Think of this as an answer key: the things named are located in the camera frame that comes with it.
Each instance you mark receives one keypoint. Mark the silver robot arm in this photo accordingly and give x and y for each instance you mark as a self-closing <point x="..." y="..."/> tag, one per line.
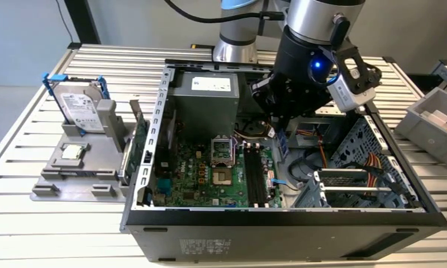
<point x="321" y="19"/>

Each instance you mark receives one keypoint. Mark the metal drive cage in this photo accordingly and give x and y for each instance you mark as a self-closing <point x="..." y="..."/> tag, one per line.
<point x="326" y="113"/>

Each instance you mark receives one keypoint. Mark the round black fan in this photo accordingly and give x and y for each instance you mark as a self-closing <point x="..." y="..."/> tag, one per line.
<point x="254" y="128"/>

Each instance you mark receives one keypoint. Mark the grey power supply unit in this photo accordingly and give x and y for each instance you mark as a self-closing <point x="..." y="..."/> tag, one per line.
<point x="205" y="106"/>

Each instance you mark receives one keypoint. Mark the small yellow black object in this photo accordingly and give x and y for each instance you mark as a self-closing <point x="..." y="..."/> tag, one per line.
<point x="195" y="46"/>

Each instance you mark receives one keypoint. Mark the CPU socket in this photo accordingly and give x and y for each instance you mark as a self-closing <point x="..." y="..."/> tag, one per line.
<point x="223" y="176"/>

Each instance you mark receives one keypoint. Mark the metal disk bay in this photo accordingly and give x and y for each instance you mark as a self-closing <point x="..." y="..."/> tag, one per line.
<point x="358" y="189"/>

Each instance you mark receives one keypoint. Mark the white block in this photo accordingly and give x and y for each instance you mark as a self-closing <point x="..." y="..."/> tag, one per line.
<point x="438" y="115"/>

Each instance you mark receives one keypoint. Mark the grey plastic bin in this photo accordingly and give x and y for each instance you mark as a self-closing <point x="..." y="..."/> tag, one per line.
<point x="429" y="139"/>

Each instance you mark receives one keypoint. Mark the green motherboard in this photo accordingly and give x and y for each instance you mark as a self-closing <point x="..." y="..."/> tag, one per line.
<point x="194" y="190"/>

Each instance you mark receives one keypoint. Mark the green graphics card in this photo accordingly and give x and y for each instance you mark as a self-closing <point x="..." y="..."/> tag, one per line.
<point x="134" y="150"/>

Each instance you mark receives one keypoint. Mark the black open PC case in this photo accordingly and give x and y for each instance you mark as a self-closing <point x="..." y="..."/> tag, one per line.
<point x="246" y="240"/>

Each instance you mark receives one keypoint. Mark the grey parts rack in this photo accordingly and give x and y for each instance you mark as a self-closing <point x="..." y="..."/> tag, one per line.
<point x="105" y="162"/>

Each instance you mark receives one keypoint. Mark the hard disk in blue carrier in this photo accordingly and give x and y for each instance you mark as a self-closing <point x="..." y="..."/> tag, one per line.
<point x="78" y="109"/>

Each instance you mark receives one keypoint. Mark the silver CPU chip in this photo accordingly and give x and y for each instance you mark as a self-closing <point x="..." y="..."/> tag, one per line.
<point x="71" y="152"/>

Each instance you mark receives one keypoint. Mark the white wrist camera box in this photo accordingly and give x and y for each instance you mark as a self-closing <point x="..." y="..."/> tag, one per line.
<point x="352" y="100"/>

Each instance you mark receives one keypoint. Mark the black frame post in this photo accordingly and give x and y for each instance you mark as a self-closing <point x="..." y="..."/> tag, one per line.
<point x="83" y="22"/>

